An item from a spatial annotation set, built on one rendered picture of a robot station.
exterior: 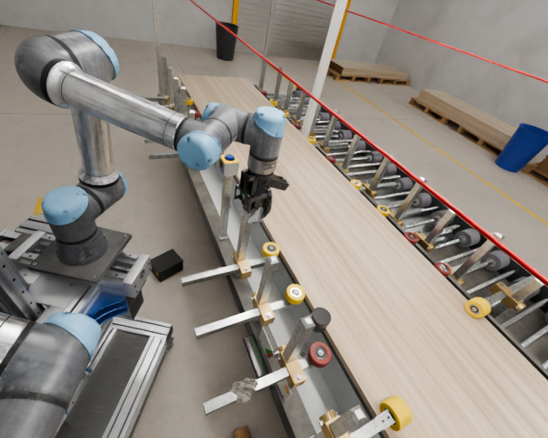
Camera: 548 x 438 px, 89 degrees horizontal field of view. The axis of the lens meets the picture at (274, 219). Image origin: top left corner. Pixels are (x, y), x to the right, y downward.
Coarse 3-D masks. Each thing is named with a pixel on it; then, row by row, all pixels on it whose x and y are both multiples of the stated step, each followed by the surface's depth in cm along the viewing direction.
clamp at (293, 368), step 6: (282, 348) 101; (282, 354) 100; (282, 360) 100; (294, 360) 99; (282, 366) 100; (288, 366) 97; (294, 366) 98; (300, 366) 98; (288, 372) 96; (294, 372) 96; (300, 372) 96; (288, 378) 97; (294, 378) 95; (306, 378) 95; (294, 384) 93; (300, 384) 97
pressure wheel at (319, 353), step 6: (318, 342) 102; (312, 348) 100; (318, 348) 100; (324, 348) 101; (312, 354) 98; (318, 354) 99; (324, 354) 99; (330, 354) 99; (312, 360) 97; (318, 360) 97; (324, 360) 97; (330, 360) 98; (318, 366) 97; (324, 366) 98
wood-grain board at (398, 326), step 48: (192, 96) 246; (240, 96) 268; (240, 144) 200; (288, 144) 214; (288, 192) 168; (336, 192) 177; (288, 240) 138; (336, 240) 145; (384, 240) 152; (336, 288) 122; (384, 288) 127; (432, 288) 133; (336, 336) 105; (384, 336) 109; (432, 336) 113; (480, 336) 118; (384, 384) 96; (432, 384) 99; (480, 384) 102; (528, 384) 106; (384, 432) 86; (432, 432) 88; (480, 432) 90; (528, 432) 93
